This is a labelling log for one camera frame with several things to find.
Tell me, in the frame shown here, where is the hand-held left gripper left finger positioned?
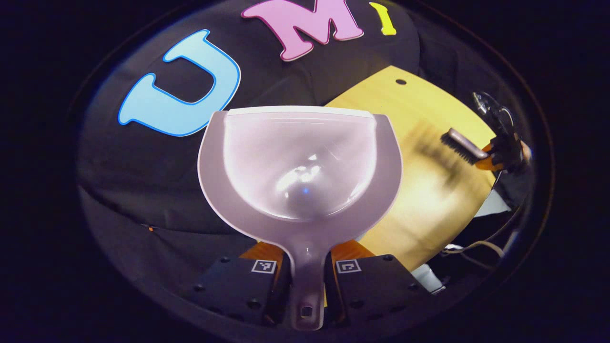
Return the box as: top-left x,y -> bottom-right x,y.
183,241 -> 292,327

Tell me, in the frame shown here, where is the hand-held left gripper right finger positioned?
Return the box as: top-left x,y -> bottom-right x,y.
324,240 -> 426,327

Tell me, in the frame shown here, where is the small pink broom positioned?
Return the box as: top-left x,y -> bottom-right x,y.
439,128 -> 491,166

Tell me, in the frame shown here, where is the pink dustpan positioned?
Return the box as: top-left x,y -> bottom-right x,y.
197,105 -> 404,331

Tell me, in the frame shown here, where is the white cable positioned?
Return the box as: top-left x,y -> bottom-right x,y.
442,240 -> 507,270

